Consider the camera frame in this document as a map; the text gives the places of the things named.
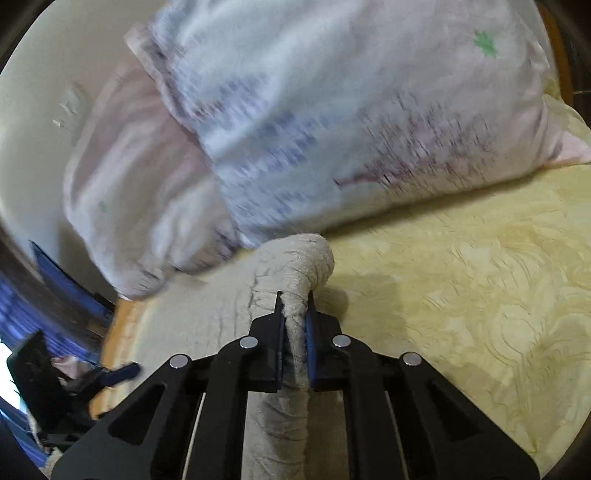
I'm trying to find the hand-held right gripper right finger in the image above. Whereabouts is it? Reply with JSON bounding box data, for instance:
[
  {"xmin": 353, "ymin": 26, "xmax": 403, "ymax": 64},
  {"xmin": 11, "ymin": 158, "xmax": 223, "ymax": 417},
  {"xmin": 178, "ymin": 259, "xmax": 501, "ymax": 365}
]
[{"xmin": 304, "ymin": 291, "xmax": 539, "ymax": 480}]

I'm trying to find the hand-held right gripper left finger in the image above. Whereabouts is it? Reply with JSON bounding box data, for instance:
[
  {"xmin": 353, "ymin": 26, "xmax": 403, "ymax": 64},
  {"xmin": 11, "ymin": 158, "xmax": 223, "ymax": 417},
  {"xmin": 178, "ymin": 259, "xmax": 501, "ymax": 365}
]
[{"xmin": 51, "ymin": 291, "xmax": 286, "ymax": 480}]

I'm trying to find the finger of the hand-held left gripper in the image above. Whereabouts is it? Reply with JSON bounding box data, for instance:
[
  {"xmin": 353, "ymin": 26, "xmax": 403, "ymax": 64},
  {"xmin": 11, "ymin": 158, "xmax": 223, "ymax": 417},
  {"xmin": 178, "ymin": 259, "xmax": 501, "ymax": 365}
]
[{"xmin": 98, "ymin": 362, "xmax": 141, "ymax": 389}]

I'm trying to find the white knitted cloth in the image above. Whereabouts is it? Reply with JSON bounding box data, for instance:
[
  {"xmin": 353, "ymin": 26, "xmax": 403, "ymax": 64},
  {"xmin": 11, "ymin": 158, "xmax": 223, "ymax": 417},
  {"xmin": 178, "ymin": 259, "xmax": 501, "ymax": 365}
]
[{"xmin": 203, "ymin": 233, "xmax": 352, "ymax": 480}]

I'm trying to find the blue curtain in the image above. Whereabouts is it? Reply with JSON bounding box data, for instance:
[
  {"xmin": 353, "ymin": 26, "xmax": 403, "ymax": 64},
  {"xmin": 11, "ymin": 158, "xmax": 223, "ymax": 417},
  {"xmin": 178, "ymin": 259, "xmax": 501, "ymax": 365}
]
[{"xmin": 0, "ymin": 240, "xmax": 100, "ymax": 467}]

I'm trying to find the yellow patterned bed sheet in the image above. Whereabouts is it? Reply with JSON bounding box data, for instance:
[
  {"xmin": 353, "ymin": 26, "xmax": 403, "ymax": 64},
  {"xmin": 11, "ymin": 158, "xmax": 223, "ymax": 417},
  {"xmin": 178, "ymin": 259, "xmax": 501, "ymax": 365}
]
[{"xmin": 99, "ymin": 78, "xmax": 591, "ymax": 480}]

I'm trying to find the pink pillow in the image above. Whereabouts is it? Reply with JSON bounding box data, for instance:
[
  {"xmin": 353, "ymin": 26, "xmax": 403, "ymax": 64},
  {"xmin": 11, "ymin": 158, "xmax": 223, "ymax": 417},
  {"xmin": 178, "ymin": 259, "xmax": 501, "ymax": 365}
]
[{"xmin": 62, "ymin": 58, "xmax": 241, "ymax": 301}]

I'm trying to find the white printed pillow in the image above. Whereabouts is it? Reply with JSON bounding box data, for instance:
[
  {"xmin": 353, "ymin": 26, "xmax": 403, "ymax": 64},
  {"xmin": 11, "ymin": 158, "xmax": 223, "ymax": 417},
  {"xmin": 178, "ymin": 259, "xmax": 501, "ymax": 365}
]
[{"xmin": 124, "ymin": 0, "xmax": 591, "ymax": 250}]

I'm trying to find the wooden bed frame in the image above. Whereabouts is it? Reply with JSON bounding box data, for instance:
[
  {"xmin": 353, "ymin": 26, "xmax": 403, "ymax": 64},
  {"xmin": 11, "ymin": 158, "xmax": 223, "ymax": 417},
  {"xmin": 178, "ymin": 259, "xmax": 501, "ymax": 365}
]
[{"xmin": 88, "ymin": 298, "xmax": 148, "ymax": 421}]

